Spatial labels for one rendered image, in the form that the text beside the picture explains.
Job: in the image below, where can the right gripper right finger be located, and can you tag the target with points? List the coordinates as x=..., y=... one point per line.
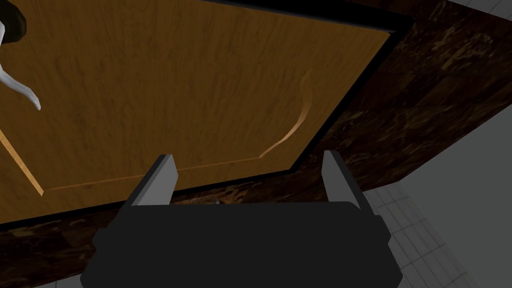
x=340, y=182

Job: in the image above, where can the brown wooden door leaf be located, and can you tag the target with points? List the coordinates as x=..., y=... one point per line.
x=172, y=96

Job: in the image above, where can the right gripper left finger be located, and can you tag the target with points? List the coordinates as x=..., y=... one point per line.
x=159, y=186

